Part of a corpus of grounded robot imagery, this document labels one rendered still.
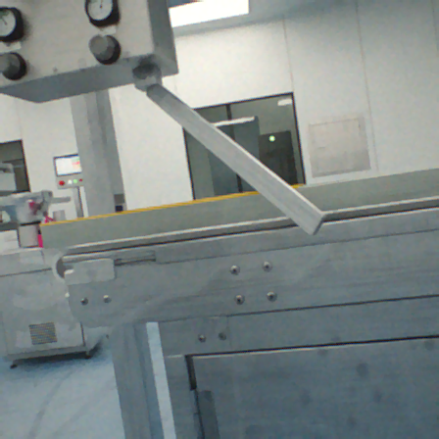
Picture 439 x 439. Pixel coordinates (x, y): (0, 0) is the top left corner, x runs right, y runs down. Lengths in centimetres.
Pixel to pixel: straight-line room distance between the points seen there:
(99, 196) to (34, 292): 238
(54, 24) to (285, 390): 55
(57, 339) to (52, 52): 279
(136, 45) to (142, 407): 69
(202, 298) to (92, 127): 47
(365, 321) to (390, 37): 564
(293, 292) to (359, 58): 552
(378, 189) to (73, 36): 40
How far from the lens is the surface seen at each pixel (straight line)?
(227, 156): 51
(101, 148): 94
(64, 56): 62
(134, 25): 59
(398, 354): 66
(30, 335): 337
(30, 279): 328
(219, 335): 64
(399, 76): 608
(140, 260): 61
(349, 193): 56
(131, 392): 100
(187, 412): 70
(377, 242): 57
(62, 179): 355
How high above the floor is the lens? 93
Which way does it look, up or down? 3 degrees down
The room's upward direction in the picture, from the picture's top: 9 degrees counter-clockwise
